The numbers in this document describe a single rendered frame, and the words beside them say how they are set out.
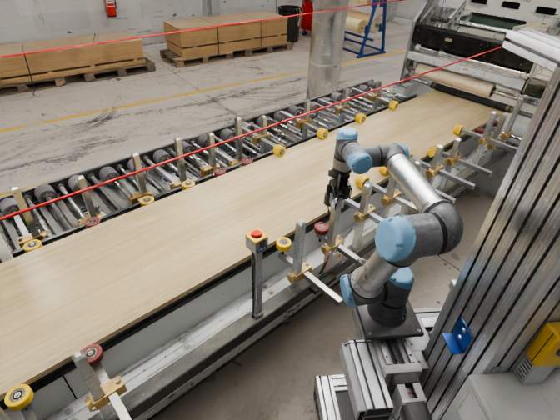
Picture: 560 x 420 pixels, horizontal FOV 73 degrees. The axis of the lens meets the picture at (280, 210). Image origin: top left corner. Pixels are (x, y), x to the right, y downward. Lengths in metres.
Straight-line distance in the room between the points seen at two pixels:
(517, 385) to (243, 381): 1.64
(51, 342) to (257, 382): 1.25
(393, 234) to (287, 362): 1.75
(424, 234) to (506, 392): 0.53
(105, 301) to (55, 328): 0.21
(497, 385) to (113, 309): 1.44
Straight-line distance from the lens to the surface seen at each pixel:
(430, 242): 1.04
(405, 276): 1.44
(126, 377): 1.96
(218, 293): 2.00
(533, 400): 1.36
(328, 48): 5.85
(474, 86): 4.23
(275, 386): 2.55
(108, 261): 2.05
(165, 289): 1.84
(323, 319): 2.84
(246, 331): 1.90
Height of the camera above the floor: 2.25
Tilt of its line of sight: 37 degrees down
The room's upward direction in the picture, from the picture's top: 2 degrees clockwise
